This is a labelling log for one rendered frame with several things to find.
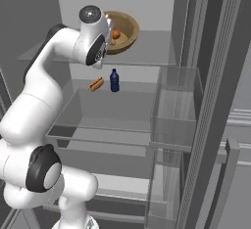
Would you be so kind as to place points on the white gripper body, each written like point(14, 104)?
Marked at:
point(109, 30)

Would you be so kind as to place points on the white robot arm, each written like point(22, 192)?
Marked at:
point(39, 86)

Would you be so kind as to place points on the orange sweet potato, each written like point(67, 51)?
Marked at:
point(116, 34)

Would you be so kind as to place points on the brown wooden bowl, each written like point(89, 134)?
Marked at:
point(128, 27)

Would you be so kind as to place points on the glass fridge shelf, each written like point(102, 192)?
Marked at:
point(150, 48)
point(111, 115)

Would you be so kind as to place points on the grey fridge door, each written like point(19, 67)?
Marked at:
point(212, 76)

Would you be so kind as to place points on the white fridge drawer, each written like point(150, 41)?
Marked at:
point(124, 187)

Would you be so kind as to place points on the dark blue bottle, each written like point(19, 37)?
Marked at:
point(114, 81)

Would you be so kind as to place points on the hot dog in bun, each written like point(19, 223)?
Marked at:
point(96, 84)

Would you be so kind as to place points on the clear door bin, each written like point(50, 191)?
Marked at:
point(176, 109)
point(165, 187)

